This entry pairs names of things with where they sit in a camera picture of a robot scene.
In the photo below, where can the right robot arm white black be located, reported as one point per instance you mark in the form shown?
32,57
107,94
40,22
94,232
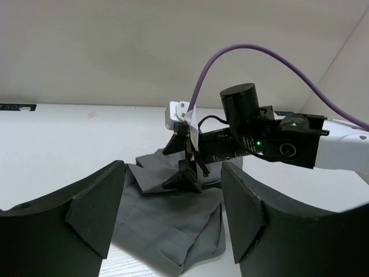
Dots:
303,140

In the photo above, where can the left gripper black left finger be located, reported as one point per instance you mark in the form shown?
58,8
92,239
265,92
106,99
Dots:
65,233

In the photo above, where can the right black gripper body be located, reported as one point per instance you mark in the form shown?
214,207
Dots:
249,126

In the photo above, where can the left blue corner label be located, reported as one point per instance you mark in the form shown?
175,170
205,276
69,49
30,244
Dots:
17,107

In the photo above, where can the grey pleated skirt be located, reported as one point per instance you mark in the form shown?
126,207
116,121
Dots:
171,230

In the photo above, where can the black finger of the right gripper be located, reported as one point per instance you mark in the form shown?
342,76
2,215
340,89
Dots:
180,140
186,178

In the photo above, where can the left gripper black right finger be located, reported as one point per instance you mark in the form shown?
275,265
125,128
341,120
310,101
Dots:
275,235

